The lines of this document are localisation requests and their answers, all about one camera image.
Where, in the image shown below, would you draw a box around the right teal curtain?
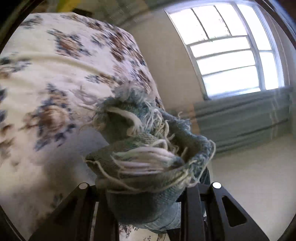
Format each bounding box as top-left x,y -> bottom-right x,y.
180,86 -> 293,153

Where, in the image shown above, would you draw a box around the barred window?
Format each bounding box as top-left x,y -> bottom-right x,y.
166,1 -> 288,99

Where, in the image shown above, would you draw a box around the floral bed blanket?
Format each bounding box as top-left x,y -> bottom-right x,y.
1,13 -> 157,239

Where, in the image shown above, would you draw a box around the blue denim shorts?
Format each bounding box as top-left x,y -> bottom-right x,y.
84,84 -> 216,233

